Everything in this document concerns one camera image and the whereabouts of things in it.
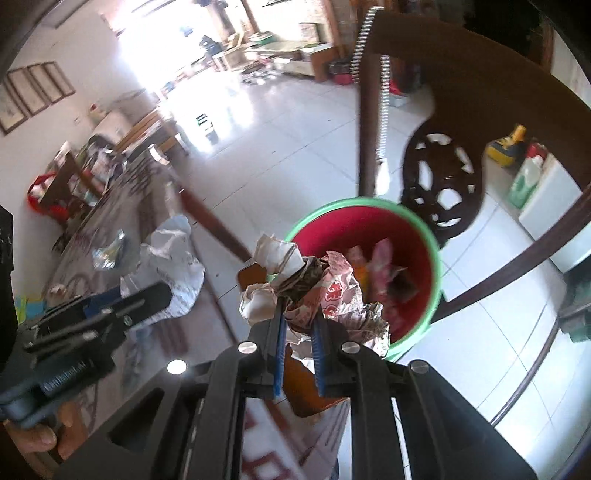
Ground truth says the clear shiny plastic wrapper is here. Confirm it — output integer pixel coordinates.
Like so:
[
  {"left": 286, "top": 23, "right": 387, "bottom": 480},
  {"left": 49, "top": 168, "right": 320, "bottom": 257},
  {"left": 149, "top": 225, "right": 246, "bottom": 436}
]
[{"left": 91, "top": 229, "right": 127, "bottom": 271}]

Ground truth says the white paper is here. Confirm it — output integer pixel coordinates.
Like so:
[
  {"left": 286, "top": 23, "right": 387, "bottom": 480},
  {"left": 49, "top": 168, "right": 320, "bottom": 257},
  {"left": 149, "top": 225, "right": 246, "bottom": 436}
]
[{"left": 120, "top": 214, "right": 205, "bottom": 330}]

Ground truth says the printed newspaper ball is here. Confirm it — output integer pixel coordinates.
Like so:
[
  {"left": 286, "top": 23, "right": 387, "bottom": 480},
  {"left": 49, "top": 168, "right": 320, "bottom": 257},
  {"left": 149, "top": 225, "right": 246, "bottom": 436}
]
[{"left": 238, "top": 234, "right": 391, "bottom": 370}]

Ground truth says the pink plastic bag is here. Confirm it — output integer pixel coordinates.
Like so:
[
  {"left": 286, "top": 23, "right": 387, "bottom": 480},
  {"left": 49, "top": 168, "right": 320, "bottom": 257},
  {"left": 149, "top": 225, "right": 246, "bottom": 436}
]
[{"left": 346, "top": 238, "right": 406, "bottom": 302}]

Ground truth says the red green trash bin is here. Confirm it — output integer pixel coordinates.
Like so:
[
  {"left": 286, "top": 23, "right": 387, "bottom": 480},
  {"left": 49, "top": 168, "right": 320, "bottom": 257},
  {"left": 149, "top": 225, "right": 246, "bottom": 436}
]
[{"left": 254, "top": 198, "right": 441, "bottom": 368}]

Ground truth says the person's left hand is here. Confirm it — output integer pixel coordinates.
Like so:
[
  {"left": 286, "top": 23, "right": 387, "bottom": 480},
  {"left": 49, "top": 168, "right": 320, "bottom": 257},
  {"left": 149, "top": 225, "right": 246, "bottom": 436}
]
[{"left": 3, "top": 401, "right": 88, "bottom": 466}]

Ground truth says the red jacket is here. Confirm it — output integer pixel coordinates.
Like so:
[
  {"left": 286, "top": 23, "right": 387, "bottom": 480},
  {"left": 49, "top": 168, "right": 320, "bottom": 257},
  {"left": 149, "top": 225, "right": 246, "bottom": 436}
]
[{"left": 26, "top": 172, "right": 70, "bottom": 225}]

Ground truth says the white green detergent jug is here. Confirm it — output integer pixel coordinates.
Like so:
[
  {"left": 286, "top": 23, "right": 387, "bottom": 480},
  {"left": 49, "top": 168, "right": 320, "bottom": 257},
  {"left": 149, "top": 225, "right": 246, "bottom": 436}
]
[{"left": 509, "top": 155, "right": 544, "bottom": 209}]

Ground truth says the white cabinet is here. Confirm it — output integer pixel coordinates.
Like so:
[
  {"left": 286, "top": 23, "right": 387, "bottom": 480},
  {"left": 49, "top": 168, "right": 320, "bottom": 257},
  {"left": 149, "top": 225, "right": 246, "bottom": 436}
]
[{"left": 518, "top": 154, "right": 591, "bottom": 274}]

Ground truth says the carved wooden chair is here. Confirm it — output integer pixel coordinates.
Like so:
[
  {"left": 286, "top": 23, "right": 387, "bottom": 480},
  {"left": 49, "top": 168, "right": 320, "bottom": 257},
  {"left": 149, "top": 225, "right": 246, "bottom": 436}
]
[{"left": 353, "top": 7, "right": 590, "bottom": 321}]

